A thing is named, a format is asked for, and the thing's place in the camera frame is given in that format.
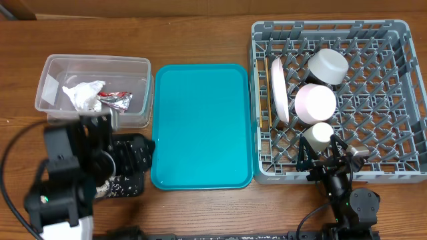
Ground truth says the white napkin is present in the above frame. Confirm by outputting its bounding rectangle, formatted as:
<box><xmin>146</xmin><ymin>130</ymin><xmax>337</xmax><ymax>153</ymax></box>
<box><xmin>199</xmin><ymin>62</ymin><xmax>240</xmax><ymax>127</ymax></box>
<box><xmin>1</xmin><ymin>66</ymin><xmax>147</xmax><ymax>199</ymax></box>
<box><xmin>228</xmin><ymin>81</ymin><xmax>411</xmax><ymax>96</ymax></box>
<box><xmin>62</xmin><ymin>81</ymin><xmax>105</xmax><ymax>112</ymax></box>

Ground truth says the white paper cup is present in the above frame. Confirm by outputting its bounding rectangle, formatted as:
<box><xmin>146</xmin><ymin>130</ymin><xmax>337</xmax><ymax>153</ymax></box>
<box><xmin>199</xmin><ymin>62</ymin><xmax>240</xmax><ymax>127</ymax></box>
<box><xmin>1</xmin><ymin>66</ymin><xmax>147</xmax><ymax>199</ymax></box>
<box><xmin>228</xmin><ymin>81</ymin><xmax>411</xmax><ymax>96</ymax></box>
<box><xmin>303</xmin><ymin>122</ymin><xmax>334</xmax><ymax>152</ymax></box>

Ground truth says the white rice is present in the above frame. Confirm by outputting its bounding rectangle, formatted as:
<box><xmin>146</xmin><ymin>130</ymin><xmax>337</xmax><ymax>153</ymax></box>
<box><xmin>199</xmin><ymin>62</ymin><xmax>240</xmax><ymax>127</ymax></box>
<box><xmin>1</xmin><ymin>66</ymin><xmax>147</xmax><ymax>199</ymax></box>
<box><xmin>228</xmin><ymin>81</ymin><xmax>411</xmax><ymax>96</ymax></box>
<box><xmin>95</xmin><ymin>139</ymin><xmax>144</xmax><ymax>197</ymax></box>

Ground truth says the black plastic tray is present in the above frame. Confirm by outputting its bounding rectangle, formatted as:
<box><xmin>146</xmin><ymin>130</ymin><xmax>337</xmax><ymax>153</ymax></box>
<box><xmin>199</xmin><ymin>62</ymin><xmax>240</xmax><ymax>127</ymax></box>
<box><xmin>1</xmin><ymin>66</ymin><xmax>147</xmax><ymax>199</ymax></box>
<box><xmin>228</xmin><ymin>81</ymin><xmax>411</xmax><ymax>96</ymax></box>
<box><xmin>95</xmin><ymin>133</ymin><xmax>155</xmax><ymax>199</ymax></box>

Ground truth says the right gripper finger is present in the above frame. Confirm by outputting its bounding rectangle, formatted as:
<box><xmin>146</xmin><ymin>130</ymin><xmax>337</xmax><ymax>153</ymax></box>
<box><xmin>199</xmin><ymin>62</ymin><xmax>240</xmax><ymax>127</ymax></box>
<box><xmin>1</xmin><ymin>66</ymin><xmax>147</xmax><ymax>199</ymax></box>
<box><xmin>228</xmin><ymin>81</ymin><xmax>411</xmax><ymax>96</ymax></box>
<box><xmin>329</xmin><ymin>133</ymin><xmax>351</xmax><ymax>163</ymax></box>
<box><xmin>296</xmin><ymin>136</ymin><xmax>317</xmax><ymax>167</ymax></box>

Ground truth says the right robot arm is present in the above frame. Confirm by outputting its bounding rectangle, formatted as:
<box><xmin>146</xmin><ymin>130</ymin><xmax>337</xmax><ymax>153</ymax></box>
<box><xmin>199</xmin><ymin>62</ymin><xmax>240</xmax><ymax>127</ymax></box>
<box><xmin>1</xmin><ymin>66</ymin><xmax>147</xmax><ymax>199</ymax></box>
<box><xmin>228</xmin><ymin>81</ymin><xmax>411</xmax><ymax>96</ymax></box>
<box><xmin>295</xmin><ymin>135</ymin><xmax>380</xmax><ymax>239</ymax></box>

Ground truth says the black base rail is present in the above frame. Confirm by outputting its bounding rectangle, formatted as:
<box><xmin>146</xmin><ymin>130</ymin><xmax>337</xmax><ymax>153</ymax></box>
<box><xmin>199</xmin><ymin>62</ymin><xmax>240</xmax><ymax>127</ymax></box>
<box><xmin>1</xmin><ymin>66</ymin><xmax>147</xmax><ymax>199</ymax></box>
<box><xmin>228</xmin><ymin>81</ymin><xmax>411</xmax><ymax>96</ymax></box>
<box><xmin>93</xmin><ymin>226</ymin><xmax>324</xmax><ymax>240</ymax></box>

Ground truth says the grey bowl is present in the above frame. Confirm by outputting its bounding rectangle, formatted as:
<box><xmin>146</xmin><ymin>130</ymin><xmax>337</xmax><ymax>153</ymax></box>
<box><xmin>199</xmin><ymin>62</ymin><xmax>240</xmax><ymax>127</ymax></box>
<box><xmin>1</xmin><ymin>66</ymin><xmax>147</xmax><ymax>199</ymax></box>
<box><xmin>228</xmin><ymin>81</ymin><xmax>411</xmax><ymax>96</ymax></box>
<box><xmin>308</xmin><ymin>49</ymin><xmax>349</xmax><ymax>85</ymax></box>

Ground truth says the clear plastic bin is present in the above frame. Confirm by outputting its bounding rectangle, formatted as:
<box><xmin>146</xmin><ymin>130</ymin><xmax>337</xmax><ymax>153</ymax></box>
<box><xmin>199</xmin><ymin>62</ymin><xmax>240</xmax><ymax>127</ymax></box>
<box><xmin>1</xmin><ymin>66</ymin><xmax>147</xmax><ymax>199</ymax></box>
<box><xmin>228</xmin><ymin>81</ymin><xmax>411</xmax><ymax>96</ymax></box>
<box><xmin>35</xmin><ymin>54</ymin><xmax>154</xmax><ymax>128</ymax></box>

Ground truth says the grey dishwasher rack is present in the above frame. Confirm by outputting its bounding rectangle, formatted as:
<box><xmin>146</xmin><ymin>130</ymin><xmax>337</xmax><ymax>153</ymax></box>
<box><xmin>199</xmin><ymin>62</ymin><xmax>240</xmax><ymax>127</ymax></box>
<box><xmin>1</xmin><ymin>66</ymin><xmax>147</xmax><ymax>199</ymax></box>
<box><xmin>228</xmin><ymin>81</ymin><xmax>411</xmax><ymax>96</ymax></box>
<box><xmin>250</xmin><ymin>20</ymin><xmax>426</xmax><ymax>184</ymax></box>

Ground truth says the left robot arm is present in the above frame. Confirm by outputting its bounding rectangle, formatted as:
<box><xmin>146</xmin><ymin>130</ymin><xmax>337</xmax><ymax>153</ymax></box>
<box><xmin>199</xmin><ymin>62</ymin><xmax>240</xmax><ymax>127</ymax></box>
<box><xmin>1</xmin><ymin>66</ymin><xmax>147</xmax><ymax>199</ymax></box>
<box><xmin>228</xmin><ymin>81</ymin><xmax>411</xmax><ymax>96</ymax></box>
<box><xmin>24</xmin><ymin>121</ymin><xmax>155</xmax><ymax>239</ymax></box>

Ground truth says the red snack wrapper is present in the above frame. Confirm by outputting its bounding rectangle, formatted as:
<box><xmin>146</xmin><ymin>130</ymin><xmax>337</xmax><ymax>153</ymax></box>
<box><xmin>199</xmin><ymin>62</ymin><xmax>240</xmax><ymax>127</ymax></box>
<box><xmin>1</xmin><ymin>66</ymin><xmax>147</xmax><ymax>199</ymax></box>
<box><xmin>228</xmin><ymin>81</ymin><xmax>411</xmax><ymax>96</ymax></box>
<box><xmin>98</xmin><ymin>91</ymin><xmax>133</xmax><ymax>113</ymax></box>

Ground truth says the teal serving tray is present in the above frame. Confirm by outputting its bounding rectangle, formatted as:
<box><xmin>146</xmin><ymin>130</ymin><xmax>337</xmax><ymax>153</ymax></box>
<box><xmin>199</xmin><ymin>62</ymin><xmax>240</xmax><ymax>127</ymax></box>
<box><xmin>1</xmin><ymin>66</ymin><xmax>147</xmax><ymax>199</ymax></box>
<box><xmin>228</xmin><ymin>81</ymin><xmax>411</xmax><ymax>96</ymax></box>
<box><xmin>151</xmin><ymin>63</ymin><xmax>254</xmax><ymax>191</ymax></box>

